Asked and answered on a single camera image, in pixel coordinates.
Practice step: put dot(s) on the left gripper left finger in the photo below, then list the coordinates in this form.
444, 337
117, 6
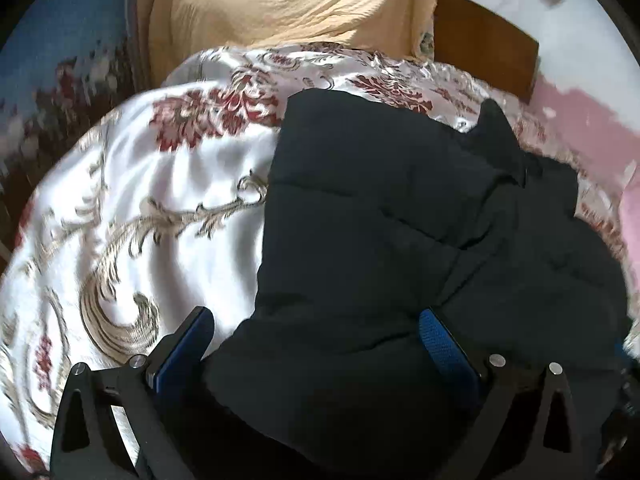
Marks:
111, 423

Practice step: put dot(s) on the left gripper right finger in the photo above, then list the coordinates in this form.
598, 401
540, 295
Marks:
524, 421

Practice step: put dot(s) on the black puffer jacket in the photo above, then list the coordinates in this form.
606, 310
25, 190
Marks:
373, 216

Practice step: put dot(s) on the floral satin bedspread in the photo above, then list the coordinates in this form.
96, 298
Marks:
161, 206

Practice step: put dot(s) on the pink curtain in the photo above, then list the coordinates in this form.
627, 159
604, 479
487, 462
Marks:
630, 218

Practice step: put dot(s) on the blue floral wardrobe cover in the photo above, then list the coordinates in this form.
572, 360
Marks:
64, 65

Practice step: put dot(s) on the brown wooden headboard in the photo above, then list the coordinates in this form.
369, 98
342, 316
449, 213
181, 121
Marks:
472, 38

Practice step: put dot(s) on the beige draped cloth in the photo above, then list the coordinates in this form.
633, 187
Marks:
173, 30

